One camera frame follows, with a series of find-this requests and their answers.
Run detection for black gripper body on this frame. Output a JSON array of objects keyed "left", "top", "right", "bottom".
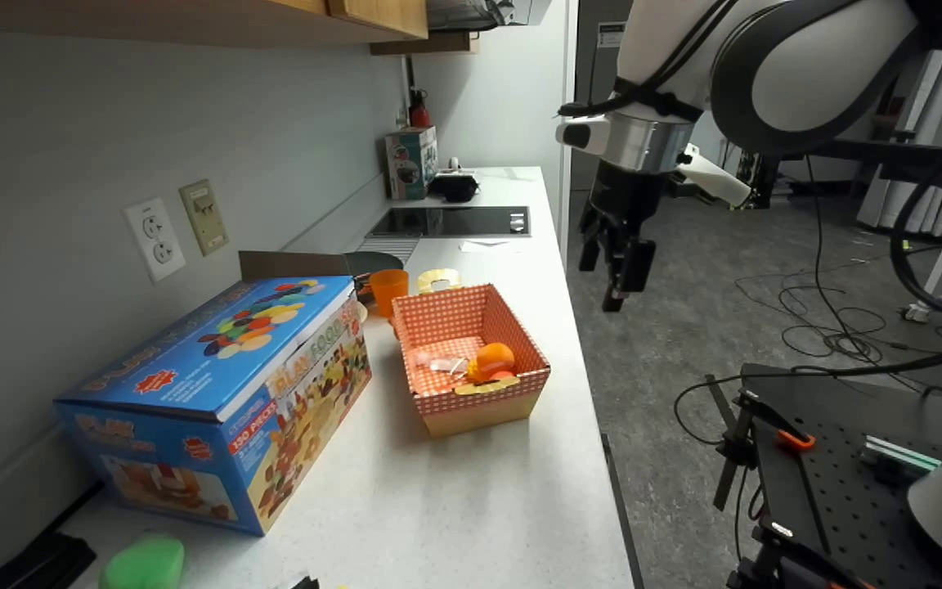
[{"left": 578, "top": 165, "right": 670, "bottom": 296}]

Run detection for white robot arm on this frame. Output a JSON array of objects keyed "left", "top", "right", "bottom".
[{"left": 557, "top": 0, "right": 942, "bottom": 312}]

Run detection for orange toy fruit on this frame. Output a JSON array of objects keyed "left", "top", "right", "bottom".
[{"left": 465, "top": 340, "right": 518, "bottom": 383}]

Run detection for red checkered basket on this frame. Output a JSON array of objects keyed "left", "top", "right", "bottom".
[{"left": 391, "top": 284, "right": 549, "bottom": 438}]

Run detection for black induction cooktop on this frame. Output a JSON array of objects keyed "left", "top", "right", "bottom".
[{"left": 374, "top": 207, "right": 530, "bottom": 240}]

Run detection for orange plastic cup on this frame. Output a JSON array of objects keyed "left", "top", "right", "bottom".
[{"left": 366, "top": 269, "right": 410, "bottom": 318}]

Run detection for black perforated table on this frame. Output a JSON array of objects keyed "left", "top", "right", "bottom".
[{"left": 702, "top": 365, "right": 942, "bottom": 589}]

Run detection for wooden upper cabinet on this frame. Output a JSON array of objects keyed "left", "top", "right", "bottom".
[{"left": 0, "top": 0, "right": 427, "bottom": 45}]

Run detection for dark grey round tray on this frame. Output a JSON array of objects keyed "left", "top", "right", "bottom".
[{"left": 238, "top": 251, "right": 400, "bottom": 281}]

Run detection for colourful toy box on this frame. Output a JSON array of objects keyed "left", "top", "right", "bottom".
[{"left": 57, "top": 274, "right": 368, "bottom": 534}]

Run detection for green toy item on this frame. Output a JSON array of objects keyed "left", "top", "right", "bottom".
[{"left": 99, "top": 534, "right": 185, "bottom": 589}]

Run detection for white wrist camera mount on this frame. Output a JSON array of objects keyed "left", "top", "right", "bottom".
[{"left": 678, "top": 152, "right": 753, "bottom": 208}]

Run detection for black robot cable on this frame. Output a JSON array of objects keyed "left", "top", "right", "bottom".
[{"left": 670, "top": 28, "right": 942, "bottom": 453}]

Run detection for beige wall switch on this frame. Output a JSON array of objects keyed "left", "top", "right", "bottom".
[{"left": 179, "top": 181, "right": 228, "bottom": 255}]

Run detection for white wall outlet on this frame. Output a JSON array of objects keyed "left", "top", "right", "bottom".
[{"left": 123, "top": 197, "right": 185, "bottom": 281}]

